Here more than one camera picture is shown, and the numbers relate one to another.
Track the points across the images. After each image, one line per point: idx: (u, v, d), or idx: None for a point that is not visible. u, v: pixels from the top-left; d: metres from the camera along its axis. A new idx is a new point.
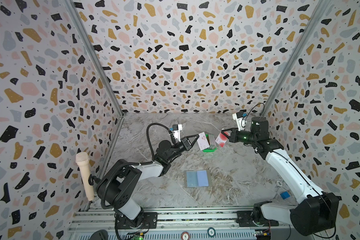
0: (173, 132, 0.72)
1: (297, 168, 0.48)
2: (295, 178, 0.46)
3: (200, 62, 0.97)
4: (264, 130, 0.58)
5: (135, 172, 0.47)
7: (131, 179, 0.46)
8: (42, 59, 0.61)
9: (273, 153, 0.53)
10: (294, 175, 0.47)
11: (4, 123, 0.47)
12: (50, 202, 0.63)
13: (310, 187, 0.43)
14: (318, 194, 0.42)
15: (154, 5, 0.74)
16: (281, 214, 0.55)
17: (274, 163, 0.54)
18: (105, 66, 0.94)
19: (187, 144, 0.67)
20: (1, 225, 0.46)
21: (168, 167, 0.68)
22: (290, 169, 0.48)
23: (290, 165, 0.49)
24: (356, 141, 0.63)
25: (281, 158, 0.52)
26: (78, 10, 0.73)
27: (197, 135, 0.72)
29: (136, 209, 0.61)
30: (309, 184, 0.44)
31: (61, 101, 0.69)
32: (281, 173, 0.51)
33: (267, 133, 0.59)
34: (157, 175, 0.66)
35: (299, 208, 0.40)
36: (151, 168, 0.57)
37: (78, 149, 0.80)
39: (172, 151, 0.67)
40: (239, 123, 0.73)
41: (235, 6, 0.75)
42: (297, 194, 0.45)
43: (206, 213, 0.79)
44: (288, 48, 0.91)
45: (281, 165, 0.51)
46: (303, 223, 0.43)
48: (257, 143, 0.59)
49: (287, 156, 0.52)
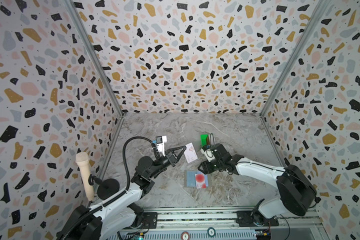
0: (156, 145, 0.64)
1: (259, 164, 0.56)
2: (262, 171, 0.53)
3: (200, 62, 0.97)
4: (223, 152, 0.68)
5: (94, 225, 0.40)
7: (89, 233, 0.39)
8: (42, 59, 0.61)
9: (239, 164, 0.61)
10: (261, 170, 0.54)
11: (3, 123, 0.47)
12: (50, 202, 0.63)
13: (275, 170, 0.51)
14: (282, 171, 0.49)
15: (154, 5, 0.74)
16: (277, 206, 0.56)
17: (245, 170, 0.60)
18: (105, 66, 0.94)
19: (173, 159, 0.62)
20: (1, 226, 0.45)
21: (150, 186, 0.61)
22: (255, 167, 0.56)
23: (254, 164, 0.57)
24: (356, 141, 0.63)
25: (246, 164, 0.60)
26: (78, 10, 0.73)
27: (183, 147, 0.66)
29: (128, 216, 0.59)
30: (273, 168, 0.52)
31: (61, 101, 0.69)
32: (252, 175, 0.58)
33: (227, 153, 0.69)
34: (137, 198, 0.57)
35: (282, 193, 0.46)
36: (125, 200, 0.50)
37: (78, 149, 0.80)
39: (154, 168, 0.60)
40: (207, 154, 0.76)
41: (235, 6, 0.75)
42: (273, 182, 0.50)
43: (206, 214, 0.79)
44: (288, 48, 0.91)
45: (250, 169, 0.57)
46: (295, 204, 0.45)
48: (225, 165, 0.67)
49: (248, 160, 0.61)
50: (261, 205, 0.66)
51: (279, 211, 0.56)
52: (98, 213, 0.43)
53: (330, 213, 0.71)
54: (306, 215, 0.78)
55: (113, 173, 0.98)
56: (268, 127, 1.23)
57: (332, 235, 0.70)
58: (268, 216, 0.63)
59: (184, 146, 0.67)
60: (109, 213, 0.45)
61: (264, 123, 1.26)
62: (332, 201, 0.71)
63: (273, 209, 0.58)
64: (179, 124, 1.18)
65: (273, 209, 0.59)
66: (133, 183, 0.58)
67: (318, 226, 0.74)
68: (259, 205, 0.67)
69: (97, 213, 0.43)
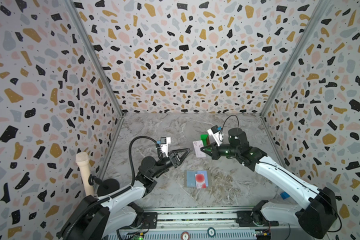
0: (160, 145, 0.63)
1: (287, 173, 0.49)
2: (290, 183, 0.46)
3: (200, 62, 0.97)
4: (243, 141, 0.57)
5: (102, 214, 0.41)
7: (97, 222, 0.40)
8: (42, 59, 0.61)
9: (260, 164, 0.53)
10: (289, 182, 0.47)
11: (3, 123, 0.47)
12: (50, 203, 0.63)
13: (308, 189, 0.44)
14: (315, 192, 0.43)
15: (154, 5, 0.74)
16: (285, 216, 0.54)
17: (266, 173, 0.53)
18: (105, 66, 0.94)
19: (176, 161, 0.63)
20: (1, 226, 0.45)
21: (152, 186, 0.62)
22: (281, 175, 0.48)
23: (280, 171, 0.50)
24: (356, 141, 0.63)
25: (270, 167, 0.51)
26: (78, 10, 0.73)
27: (186, 149, 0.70)
29: (130, 214, 0.59)
30: (306, 186, 0.45)
31: (61, 101, 0.69)
32: (274, 180, 0.51)
33: (247, 145, 0.59)
34: (140, 196, 0.58)
35: (308, 214, 0.42)
36: (129, 195, 0.52)
37: (77, 149, 0.79)
39: (156, 168, 0.61)
40: (216, 138, 0.68)
41: (235, 6, 0.75)
42: (300, 199, 0.45)
43: (206, 214, 0.79)
44: (288, 48, 0.91)
45: (274, 174, 0.50)
46: (315, 227, 0.42)
48: (241, 157, 0.58)
49: (274, 163, 0.52)
50: (267, 208, 0.63)
51: (284, 219, 0.55)
52: (105, 204, 0.44)
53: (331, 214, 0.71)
54: None
55: (113, 173, 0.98)
56: (268, 127, 1.23)
57: (332, 235, 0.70)
58: (269, 219, 0.63)
59: (186, 149, 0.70)
60: (115, 206, 0.46)
61: (264, 123, 1.26)
62: None
63: (279, 215, 0.57)
64: (179, 124, 1.18)
65: (279, 216, 0.58)
66: (136, 181, 0.59)
67: None
68: (263, 206, 0.66)
69: (104, 203, 0.44)
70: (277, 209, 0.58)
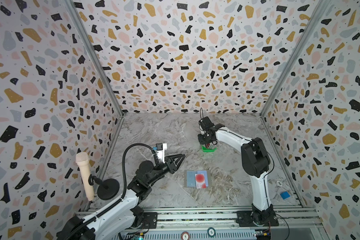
0: (156, 151, 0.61)
1: (234, 133, 0.65)
2: (233, 139, 0.63)
3: (200, 62, 0.97)
4: (207, 120, 0.80)
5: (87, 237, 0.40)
7: None
8: (42, 59, 0.61)
9: (218, 130, 0.71)
10: (233, 138, 0.63)
11: (3, 123, 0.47)
12: (50, 202, 0.63)
13: (243, 139, 0.60)
14: (249, 140, 0.59)
15: (154, 5, 0.74)
16: (258, 189, 0.62)
17: (220, 137, 0.71)
18: (105, 66, 0.94)
19: (173, 167, 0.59)
20: (1, 226, 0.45)
21: (148, 192, 0.61)
22: (229, 135, 0.65)
23: (230, 132, 0.66)
24: (356, 141, 0.63)
25: (222, 131, 0.69)
26: (78, 10, 0.73)
27: (182, 155, 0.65)
29: (127, 219, 0.59)
30: (242, 138, 0.61)
31: (61, 101, 0.69)
32: (227, 142, 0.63)
33: (210, 122, 0.80)
34: (133, 205, 0.56)
35: (243, 157, 0.58)
36: (120, 208, 0.50)
37: (78, 149, 0.80)
39: (154, 173, 0.61)
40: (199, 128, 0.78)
41: (235, 6, 0.75)
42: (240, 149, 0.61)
43: (206, 214, 0.79)
44: (288, 48, 0.91)
45: (225, 135, 0.67)
46: (250, 166, 0.56)
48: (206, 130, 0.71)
49: (226, 128, 0.70)
50: (254, 199, 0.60)
51: (260, 193, 0.62)
52: (91, 225, 0.43)
53: (330, 213, 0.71)
54: (307, 215, 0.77)
55: (113, 173, 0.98)
56: (268, 127, 1.23)
57: (332, 235, 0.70)
58: (263, 208, 0.64)
59: (182, 155, 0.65)
60: (103, 224, 0.44)
61: (264, 123, 1.26)
62: (332, 201, 0.71)
63: (258, 192, 0.63)
64: (179, 124, 1.18)
65: (262, 197, 0.62)
66: (129, 189, 0.58)
67: (317, 226, 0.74)
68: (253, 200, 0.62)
69: (90, 224, 0.43)
70: (254, 191, 0.65)
